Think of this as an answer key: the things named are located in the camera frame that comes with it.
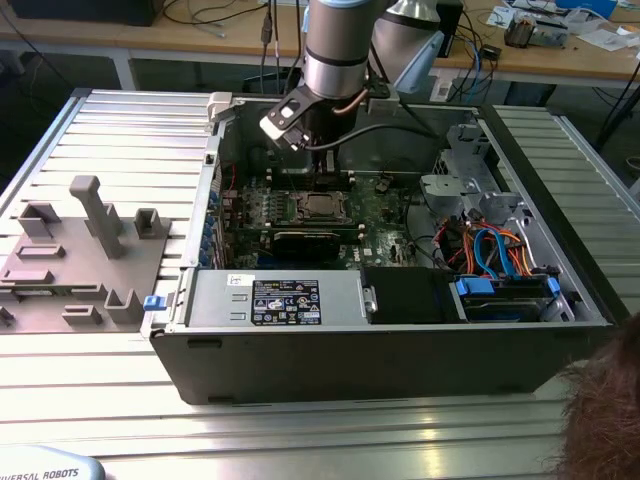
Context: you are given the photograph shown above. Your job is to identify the silver Intel CPU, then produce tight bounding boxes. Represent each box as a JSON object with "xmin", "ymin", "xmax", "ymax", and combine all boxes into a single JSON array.
[{"xmin": 305, "ymin": 195, "xmax": 337, "ymax": 217}]

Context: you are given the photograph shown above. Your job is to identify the metal socket cover frame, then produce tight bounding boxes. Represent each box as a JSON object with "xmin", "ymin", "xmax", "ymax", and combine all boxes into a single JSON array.
[{"xmin": 297, "ymin": 189, "xmax": 351, "ymax": 224}]

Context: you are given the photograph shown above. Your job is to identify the black RAM slot white clips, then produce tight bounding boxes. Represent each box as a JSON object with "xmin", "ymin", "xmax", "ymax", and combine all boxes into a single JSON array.
[
  {"xmin": 267, "ymin": 169, "xmax": 356, "ymax": 177},
  {"xmin": 267, "ymin": 179, "xmax": 356, "ymax": 187}
]

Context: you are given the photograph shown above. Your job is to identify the CPU socket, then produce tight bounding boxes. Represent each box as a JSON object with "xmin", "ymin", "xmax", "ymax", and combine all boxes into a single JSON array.
[{"xmin": 293, "ymin": 187, "xmax": 354, "ymax": 225}]

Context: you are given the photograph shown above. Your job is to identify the black plastic bay cover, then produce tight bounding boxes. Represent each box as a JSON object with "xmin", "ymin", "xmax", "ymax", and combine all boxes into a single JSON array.
[{"xmin": 362, "ymin": 266, "xmax": 455, "ymax": 326}]

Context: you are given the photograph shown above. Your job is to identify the copper black CPU cooler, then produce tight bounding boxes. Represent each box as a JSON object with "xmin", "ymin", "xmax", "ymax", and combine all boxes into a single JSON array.
[{"xmin": 503, "ymin": 13, "xmax": 540, "ymax": 50}]

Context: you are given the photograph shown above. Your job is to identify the grey plastic case latch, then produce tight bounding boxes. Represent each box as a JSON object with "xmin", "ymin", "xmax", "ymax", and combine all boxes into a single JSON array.
[{"xmin": 206, "ymin": 92, "xmax": 236, "ymax": 124}]

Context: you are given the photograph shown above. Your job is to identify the green motherboard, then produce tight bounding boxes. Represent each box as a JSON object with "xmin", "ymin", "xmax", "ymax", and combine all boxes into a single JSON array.
[{"xmin": 219, "ymin": 172, "xmax": 431, "ymax": 274}]

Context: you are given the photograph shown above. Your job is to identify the small white device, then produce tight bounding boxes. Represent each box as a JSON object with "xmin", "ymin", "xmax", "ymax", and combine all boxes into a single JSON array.
[{"xmin": 429, "ymin": 69, "xmax": 454, "ymax": 102}]

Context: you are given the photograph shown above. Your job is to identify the black graphics card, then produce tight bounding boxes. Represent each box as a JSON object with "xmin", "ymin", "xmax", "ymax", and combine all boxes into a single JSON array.
[{"xmin": 269, "ymin": 225, "xmax": 341, "ymax": 262}]

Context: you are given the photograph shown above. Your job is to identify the grey metal disk bay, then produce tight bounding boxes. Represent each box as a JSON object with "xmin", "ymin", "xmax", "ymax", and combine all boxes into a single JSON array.
[{"xmin": 418, "ymin": 122, "xmax": 534, "ymax": 229}]

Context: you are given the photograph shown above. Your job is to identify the tall black box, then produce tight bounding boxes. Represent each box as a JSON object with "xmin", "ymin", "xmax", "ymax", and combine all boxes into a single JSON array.
[{"xmin": 436, "ymin": 0, "xmax": 465, "ymax": 58}]

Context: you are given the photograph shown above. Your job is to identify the grey power supply unit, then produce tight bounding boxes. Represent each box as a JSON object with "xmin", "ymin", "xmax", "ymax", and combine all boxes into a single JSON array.
[{"xmin": 169, "ymin": 268, "xmax": 377, "ymax": 332}]

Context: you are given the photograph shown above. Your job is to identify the wooden desk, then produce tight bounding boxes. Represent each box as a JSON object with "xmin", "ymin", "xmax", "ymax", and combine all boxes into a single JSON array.
[
  {"xmin": 429, "ymin": 0, "xmax": 640, "ymax": 84},
  {"xmin": 0, "ymin": 0, "xmax": 306, "ymax": 94}
]

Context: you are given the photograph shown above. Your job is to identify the grey metal device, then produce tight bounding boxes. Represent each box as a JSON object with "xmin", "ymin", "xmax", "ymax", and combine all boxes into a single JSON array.
[{"xmin": 532, "ymin": 22, "xmax": 571, "ymax": 50}]

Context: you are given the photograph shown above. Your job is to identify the black grey PC case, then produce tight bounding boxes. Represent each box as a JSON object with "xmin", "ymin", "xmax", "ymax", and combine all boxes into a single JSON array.
[{"xmin": 141, "ymin": 92, "xmax": 640, "ymax": 406}]

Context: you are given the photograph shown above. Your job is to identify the wide black box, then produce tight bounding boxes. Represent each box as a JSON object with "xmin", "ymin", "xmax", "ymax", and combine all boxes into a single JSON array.
[{"xmin": 9, "ymin": 0, "xmax": 161, "ymax": 27}]

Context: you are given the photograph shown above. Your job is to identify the grey plastic parts rack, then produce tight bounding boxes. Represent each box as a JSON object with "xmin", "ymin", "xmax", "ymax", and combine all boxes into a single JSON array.
[{"xmin": 0, "ymin": 174, "xmax": 174, "ymax": 335}]

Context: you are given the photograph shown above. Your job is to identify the blue cardboard box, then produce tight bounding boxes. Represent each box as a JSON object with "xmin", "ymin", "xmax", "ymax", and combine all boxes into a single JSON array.
[{"xmin": 554, "ymin": 0, "xmax": 619, "ymax": 16}]

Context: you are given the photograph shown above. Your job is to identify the white paper sheet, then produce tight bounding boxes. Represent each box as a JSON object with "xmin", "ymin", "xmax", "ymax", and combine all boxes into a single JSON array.
[{"xmin": 574, "ymin": 24, "xmax": 639, "ymax": 51}]

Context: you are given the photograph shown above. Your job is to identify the person's brown-haired head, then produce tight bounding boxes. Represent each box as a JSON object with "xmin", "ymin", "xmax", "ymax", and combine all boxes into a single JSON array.
[{"xmin": 553, "ymin": 312, "xmax": 640, "ymax": 480}]

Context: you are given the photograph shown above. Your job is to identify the pale blue teach pendant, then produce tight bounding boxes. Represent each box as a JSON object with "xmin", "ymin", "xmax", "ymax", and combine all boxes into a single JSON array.
[{"xmin": 0, "ymin": 446, "xmax": 107, "ymax": 480}]

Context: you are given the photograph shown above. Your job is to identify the black camera cable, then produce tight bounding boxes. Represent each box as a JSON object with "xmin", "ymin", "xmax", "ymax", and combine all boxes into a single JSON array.
[{"xmin": 302, "ymin": 122, "xmax": 446, "ymax": 150}]

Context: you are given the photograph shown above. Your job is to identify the brown curved cable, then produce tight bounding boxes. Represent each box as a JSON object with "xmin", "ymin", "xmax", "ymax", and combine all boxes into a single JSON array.
[{"xmin": 333, "ymin": 84, "xmax": 374, "ymax": 117}]

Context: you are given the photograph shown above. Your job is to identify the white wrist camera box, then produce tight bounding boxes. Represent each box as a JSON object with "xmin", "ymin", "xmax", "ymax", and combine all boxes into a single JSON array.
[{"xmin": 258, "ymin": 97, "xmax": 314, "ymax": 151}]

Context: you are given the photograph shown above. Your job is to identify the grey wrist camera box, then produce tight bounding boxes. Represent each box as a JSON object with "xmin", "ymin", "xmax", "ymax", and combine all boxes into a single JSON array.
[{"xmin": 367, "ymin": 84, "xmax": 401, "ymax": 115}]

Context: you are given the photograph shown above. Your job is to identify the black hanging cable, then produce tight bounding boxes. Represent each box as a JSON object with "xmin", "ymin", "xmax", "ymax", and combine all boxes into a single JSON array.
[
  {"xmin": 258, "ymin": 0, "xmax": 271, "ymax": 96},
  {"xmin": 272, "ymin": 0, "xmax": 281, "ymax": 96}
]

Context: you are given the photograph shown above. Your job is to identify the thin black wire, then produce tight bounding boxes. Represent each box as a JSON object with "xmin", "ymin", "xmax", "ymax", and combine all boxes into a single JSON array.
[{"xmin": 380, "ymin": 157, "xmax": 427, "ymax": 185}]

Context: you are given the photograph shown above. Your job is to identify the thin red wire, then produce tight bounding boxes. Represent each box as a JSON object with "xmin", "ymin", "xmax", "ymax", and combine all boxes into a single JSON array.
[{"xmin": 222, "ymin": 158, "xmax": 240, "ymax": 197}]

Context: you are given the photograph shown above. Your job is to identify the thick black cable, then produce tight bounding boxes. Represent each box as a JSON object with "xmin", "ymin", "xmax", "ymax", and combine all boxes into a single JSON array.
[{"xmin": 403, "ymin": 189, "xmax": 437, "ymax": 270}]

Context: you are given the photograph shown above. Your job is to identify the blue data wire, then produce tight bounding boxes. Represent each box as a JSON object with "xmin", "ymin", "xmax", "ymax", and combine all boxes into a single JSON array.
[
  {"xmin": 471, "ymin": 227, "xmax": 501, "ymax": 279},
  {"xmin": 492, "ymin": 227, "xmax": 524, "ymax": 280}
]

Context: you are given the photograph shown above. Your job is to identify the orange wire bundle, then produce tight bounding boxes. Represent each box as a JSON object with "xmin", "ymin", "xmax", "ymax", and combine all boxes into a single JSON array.
[{"xmin": 433, "ymin": 219, "xmax": 535, "ymax": 279}]

